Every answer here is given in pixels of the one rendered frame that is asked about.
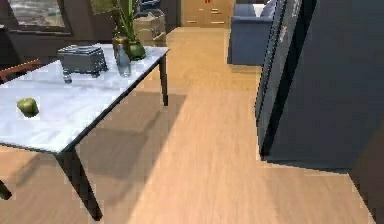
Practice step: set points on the light wooden chest of drawers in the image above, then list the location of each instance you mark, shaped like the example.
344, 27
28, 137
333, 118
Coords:
207, 13

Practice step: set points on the green apple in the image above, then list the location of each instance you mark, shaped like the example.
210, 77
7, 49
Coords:
28, 106

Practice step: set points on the small grey salt shaker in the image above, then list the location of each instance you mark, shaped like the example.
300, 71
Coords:
67, 78

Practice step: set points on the dark framed window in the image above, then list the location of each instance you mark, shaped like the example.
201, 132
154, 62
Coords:
36, 15

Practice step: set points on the brown wooden chair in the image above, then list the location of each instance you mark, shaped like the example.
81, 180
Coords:
18, 68

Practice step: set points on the dark grey fridge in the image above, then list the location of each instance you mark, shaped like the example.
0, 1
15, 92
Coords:
320, 80

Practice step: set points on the clear glass bottle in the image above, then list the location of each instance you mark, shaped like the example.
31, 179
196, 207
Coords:
123, 63

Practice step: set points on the white marble dining table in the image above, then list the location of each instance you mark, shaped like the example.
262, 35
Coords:
73, 110

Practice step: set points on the beige cardboard box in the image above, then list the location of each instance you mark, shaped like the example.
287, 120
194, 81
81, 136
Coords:
151, 28

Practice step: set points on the green house plant in pot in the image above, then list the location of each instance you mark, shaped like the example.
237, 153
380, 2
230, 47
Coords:
128, 30

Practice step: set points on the grey metal toaster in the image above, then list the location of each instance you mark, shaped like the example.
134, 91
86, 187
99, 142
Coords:
82, 59

